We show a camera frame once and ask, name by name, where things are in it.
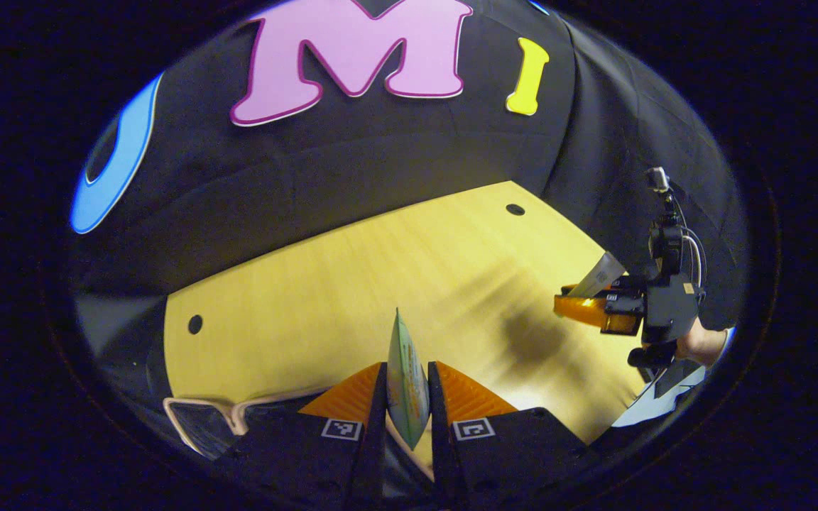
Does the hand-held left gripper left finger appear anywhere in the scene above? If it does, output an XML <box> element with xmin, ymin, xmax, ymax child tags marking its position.
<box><xmin>212</xmin><ymin>362</ymin><xmax>389</xmax><ymax>510</ymax></box>

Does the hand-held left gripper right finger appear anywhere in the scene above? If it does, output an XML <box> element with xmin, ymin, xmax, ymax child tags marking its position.
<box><xmin>427</xmin><ymin>361</ymin><xmax>589</xmax><ymax>510</ymax></box>

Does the white green-striped cream tube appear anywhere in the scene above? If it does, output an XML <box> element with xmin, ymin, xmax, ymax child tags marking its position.
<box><xmin>386</xmin><ymin>307</ymin><xmax>432</xmax><ymax>452</ymax></box>

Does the pink suitcase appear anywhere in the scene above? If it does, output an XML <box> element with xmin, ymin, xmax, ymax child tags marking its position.
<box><xmin>163</xmin><ymin>385</ymin><xmax>438</xmax><ymax>490</ymax></box>

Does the person's clothing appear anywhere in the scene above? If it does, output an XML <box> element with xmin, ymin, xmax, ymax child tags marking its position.
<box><xmin>611</xmin><ymin>358</ymin><xmax>709</xmax><ymax>429</ymax></box>

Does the black backdrop cloth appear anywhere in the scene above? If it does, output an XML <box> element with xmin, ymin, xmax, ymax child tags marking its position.
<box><xmin>68</xmin><ymin>0</ymin><xmax>749</xmax><ymax>398</ymax></box>

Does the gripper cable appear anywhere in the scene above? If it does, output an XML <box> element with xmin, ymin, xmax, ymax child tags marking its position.
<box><xmin>673</xmin><ymin>195</ymin><xmax>707</xmax><ymax>289</ymax></box>

